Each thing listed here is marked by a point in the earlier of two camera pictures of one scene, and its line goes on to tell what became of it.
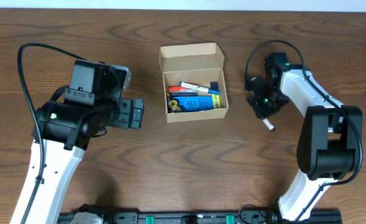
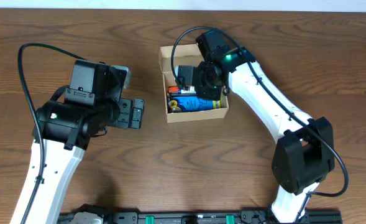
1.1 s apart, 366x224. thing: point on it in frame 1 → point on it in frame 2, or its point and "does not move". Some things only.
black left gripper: x=132 y=113 does not move
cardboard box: x=198 y=65 does not move
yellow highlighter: x=216 y=101 does not move
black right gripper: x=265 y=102 → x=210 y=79
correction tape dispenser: x=173 y=105 does not move
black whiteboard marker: x=268 y=124 → x=184 y=91
